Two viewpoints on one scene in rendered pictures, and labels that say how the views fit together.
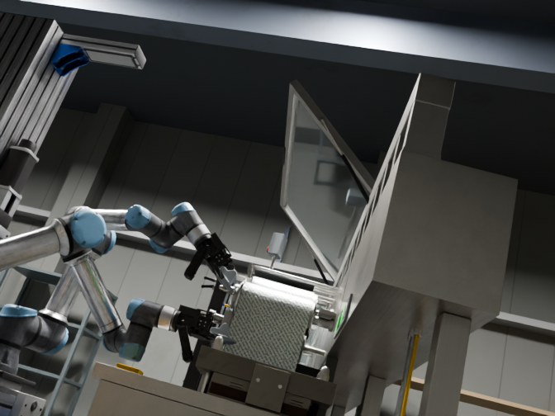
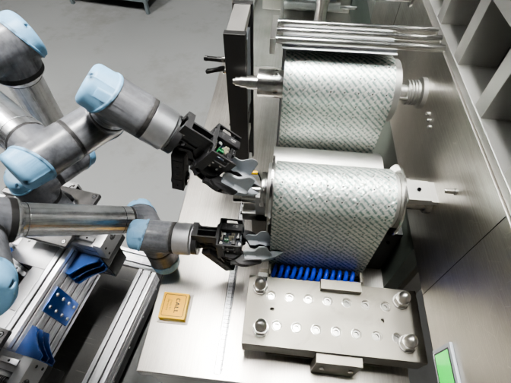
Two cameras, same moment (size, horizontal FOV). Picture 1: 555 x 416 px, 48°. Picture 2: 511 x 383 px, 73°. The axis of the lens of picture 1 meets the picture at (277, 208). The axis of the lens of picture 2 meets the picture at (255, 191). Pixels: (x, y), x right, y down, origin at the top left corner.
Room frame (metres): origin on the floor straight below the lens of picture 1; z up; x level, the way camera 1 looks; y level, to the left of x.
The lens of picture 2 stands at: (1.62, 0.06, 1.84)
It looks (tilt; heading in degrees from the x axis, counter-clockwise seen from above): 53 degrees down; 1
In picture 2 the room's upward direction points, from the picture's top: straight up
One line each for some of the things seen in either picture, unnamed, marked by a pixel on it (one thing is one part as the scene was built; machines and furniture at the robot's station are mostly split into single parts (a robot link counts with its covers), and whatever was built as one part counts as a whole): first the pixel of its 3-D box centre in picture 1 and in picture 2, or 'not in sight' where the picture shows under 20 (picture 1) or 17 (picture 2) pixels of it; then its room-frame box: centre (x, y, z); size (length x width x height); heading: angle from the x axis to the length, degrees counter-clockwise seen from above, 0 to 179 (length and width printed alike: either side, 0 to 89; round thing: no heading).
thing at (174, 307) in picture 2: (129, 371); (174, 306); (1.93, 0.28, 0.91); 0.07 x 0.07 x 0.02; 85
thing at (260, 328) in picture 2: (218, 343); (261, 325); (1.84, 0.05, 1.05); 0.04 x 0.04 x 0.04
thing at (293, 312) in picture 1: (266, 342); (322, 175); (2.19, -0.10, 1.16); 0.39 x 0.23 x 0.51; 175
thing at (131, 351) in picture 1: (132, 342); (160, 249); (2.04, 0.32, 1.01); 0.11 x 0.08 x 0.11; 33
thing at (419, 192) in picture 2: (327, 314); (420, 191); (2.04, -0.26, 1.28); 0.06 x 0.05 x 0.02; 85
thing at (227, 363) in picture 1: (265, 378); (329, 319); (1.87, -0.11, 1.00); 0.40 x 0.16 x 0.06; 85
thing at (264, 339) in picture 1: (263, 345); (320, 251); (1.99, -0.08, 1.11); 0.23 x 0.01 x 0.18; 85
